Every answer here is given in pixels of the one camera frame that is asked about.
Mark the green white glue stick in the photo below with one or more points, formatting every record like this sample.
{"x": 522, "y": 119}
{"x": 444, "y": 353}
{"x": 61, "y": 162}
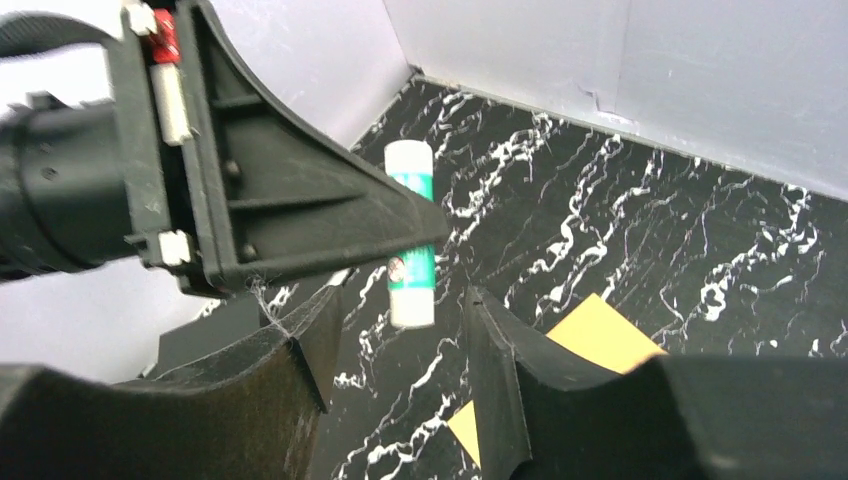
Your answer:
{"x": 411, "y": 273}

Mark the black box beside table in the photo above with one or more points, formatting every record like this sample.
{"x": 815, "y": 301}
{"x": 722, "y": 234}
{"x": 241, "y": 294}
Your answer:
{"x": 218, "y": 325}

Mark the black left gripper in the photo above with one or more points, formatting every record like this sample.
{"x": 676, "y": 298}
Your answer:
{"x": 135, "y": 175}

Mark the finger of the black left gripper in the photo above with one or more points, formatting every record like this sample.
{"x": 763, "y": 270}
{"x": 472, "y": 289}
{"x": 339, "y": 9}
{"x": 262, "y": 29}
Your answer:
{"x": 272, "y": 197}

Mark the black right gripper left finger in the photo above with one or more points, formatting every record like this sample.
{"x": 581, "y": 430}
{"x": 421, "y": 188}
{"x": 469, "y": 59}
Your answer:
{"x": 248, "y": 411}

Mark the brown paper envelope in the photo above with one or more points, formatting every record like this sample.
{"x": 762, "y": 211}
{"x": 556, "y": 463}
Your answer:
{"x": 598, "y": 333}

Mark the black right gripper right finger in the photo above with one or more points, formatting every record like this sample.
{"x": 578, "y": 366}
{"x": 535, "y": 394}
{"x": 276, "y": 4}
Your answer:
{"x": 544, "y": 412}

